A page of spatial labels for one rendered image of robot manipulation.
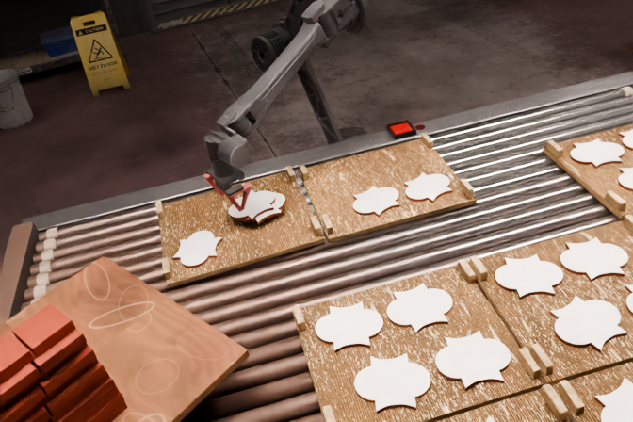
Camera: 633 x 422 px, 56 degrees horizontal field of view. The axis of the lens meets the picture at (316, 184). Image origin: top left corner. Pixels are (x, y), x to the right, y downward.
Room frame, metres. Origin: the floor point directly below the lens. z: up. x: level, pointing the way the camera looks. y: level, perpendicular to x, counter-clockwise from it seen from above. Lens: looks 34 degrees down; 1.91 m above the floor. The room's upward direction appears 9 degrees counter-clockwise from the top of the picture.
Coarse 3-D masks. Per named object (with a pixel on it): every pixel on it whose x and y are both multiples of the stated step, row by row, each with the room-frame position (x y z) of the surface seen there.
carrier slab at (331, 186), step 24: (408, 144) 1.56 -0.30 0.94; (312, 168) 1.52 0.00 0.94; (336, 168) 1.49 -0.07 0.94; (360, 168) 1.47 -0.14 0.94; (384, 168) 1.45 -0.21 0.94; (408, 168) 1.43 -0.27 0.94; (432, 168) 1.41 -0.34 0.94; (312, 192) 1.39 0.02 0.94; (336, 192) 1.37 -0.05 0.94; (360, 192) 1.35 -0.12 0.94; (456, 192) 1.28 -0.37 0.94; (336, 216) 1.26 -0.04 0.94; (360, 216) 1.25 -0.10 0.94; (384, 216) 1.23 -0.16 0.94; (408, 216) 1.21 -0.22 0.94; (336, 240) 1.18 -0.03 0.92
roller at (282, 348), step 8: (480, 288) 0.94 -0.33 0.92; (296, 336) 0.89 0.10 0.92; (272, 344) 0.88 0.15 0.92; (280, 344) 0.87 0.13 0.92; (288, 344) 0.87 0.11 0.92; (296, 344) 0.87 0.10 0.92; (256, 352) 0.86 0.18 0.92; (264, 352) 0.86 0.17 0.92; (272, 352) 0.86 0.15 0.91; (280, 352) 0.86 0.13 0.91; (288, 352) 0.86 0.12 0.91; (296, 352) 0.86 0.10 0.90; (248, 360) 0.85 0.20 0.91; (256, 360) 0.85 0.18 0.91; (264, 360) 0.85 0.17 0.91; (272, 360) 0.85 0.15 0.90; (240, 368) 0.84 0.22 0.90
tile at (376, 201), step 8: (368, 192) 1.33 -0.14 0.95; (376, 192) 1.33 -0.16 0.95; (384, 192) 1.32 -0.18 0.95; (392, 192) 1.31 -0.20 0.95; (360, 200) 1.30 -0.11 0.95; (368, 200) 1.30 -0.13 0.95; (376, 200) 1.29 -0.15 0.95; (384, 200) 1.29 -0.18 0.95; (392, 200) 1.28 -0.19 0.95; (360, 208) 1.27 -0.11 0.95; (368, 208) 1.26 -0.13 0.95; (376, 208) 1.26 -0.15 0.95; (384, 208) 1.25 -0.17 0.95
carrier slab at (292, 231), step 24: (216, 192) 1.47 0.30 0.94; (288, 192) 1.41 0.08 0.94; (168, 216) 1.39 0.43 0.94; (192, 216) 1.37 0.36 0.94; (216, 216) 1.35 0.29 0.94; (288, 216) 1.30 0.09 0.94; (312, 216) 1.28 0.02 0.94; (168, 240) 1.27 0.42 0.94; (240, 240) 1.23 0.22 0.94; (264, 240) 1.21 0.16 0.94; (288, 240) 1.19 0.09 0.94; (312, 240) 1.18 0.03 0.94; (216, 264) 1.15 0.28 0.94; (240, 264) 1.14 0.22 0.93
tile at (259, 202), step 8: (256, 192) 1.38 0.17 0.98; (264, 192) 1.37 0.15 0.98; (240, 200) 1.35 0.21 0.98; (248, 200) 1.35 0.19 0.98; (256, 200) 1.34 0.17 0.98; (264, 200) 1.33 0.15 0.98; (272, 200) 1.33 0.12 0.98; (232, 208) 1.32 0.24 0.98; (248, 208) 1.31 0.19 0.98; (256, 208) 1.30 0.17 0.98; (264, 208) 1.29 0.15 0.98; (272, 208) 1.29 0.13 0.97; (232, 216) 1.29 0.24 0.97; (240, 216) 1.28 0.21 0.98; (248, 216) 1.28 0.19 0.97; (256, 216) 1.28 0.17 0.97
